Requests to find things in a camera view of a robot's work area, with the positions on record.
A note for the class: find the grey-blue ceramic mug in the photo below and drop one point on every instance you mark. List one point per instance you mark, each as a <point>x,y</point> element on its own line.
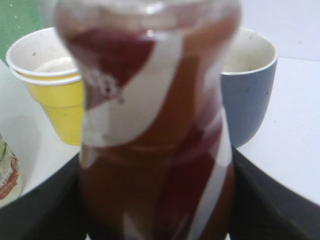
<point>247,80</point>

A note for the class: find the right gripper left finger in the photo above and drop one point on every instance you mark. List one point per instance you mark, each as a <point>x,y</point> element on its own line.
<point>51,211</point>

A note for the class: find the upper yellow paper cup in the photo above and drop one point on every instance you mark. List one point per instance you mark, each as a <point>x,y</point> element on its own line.
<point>41,56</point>

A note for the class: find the brown coffee bottle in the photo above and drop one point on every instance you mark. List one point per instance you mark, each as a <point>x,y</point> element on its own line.
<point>156,157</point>

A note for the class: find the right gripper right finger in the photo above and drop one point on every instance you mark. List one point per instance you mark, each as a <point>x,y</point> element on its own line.
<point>266,210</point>

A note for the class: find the yellow paper cup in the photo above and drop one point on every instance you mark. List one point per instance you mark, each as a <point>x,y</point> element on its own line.
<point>41,56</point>
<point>62,99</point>

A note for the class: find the lower yellow paper cup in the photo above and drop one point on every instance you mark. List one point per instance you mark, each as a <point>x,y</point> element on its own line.
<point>62,99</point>

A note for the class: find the yellow-green juice bottle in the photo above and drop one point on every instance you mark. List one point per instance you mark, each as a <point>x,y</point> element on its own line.
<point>10,179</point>

